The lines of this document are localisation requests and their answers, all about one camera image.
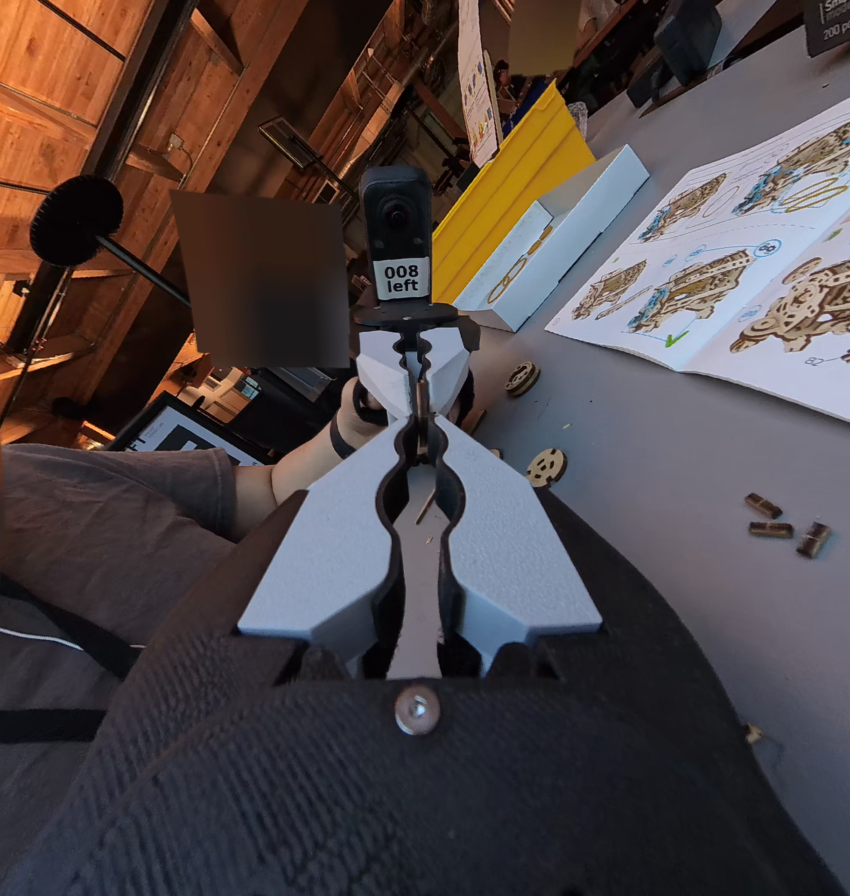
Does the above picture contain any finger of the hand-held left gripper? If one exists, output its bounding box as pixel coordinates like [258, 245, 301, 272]
[406, 326, 469, 421]
[357, 330, 419, 424]

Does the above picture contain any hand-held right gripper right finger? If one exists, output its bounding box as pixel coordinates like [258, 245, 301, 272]
[432, 414, 603, 676]

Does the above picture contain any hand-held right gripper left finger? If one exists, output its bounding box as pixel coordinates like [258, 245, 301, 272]
[237, 414, 420, 676]

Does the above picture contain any person's left forearm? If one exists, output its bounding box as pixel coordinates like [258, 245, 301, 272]
[232, 430, 345, 519]

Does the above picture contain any grey desk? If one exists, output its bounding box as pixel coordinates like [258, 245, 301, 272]
[397, 0, 850, 896]

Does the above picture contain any person's left hand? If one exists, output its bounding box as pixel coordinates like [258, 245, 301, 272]
[339, 380, 392, 457]

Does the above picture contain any slotted wooden disc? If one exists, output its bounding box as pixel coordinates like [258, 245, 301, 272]
[526, 448, 570, 490]

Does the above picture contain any yellow plastic bin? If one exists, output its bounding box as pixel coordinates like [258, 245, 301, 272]
[432, 79, 598, 306]

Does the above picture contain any hanging black screen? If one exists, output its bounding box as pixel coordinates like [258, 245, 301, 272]
[258, 115, 325, 170]

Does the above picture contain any standing instruction sheet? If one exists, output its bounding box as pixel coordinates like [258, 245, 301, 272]
[456, 0, 505, 169]

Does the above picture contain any framed marker sign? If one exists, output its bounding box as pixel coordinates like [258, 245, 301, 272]
[106, 391, 273, 468]

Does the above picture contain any person's t-shirt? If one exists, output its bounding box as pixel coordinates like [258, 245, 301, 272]
[0, 443, 241, 896]

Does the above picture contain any white cardboard box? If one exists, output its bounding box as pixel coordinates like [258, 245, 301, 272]
[453, 145, 651, 334]

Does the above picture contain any instruction booklet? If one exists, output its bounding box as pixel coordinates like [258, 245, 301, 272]
[545, 87, 850, 430]

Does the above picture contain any black round-head stand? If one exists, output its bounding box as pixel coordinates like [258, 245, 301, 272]
[29, 175, 192, 309]

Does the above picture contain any dark blocky object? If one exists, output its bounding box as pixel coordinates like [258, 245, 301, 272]
[626, 0, 724, 110]

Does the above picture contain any black cardboard box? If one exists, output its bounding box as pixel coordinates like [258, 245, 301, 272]
[801, 0, 850, 59]

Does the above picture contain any thin wooden ring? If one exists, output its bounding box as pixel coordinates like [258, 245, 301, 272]
[486, 254, 535, 306]

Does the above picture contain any black harness strap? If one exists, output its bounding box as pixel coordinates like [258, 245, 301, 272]
[0, 573, 147, 745]

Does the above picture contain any white cable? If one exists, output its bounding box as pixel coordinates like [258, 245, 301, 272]
[0, 624, 87, 652]

